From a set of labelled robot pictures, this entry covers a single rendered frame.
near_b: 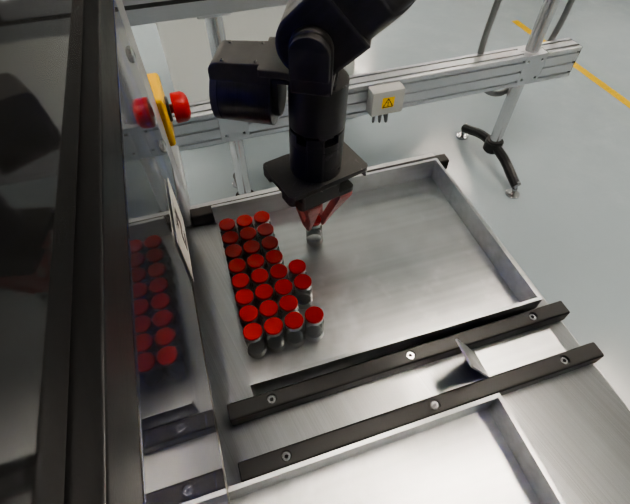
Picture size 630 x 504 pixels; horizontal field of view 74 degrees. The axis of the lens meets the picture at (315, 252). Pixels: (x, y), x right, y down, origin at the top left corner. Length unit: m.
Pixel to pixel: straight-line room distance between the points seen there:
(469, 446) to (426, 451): 0.04
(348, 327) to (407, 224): 0.19
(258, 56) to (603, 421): 0.49
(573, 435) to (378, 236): 0.31
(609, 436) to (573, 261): 1.44
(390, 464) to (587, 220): 1.79
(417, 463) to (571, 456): 0.15
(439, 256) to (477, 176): 1.56
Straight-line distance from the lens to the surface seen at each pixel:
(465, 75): 1.74
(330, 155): 0.44
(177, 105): 0.62
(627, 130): 2.78
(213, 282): 0.55
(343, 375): 0.46
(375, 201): 0.63
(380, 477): 0.46
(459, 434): 0.48
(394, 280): 0.55
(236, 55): 0.42
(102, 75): 0.27
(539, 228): 2.00
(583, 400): 0.55
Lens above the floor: 1.33
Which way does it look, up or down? 52 degrees down
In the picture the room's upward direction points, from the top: straight up
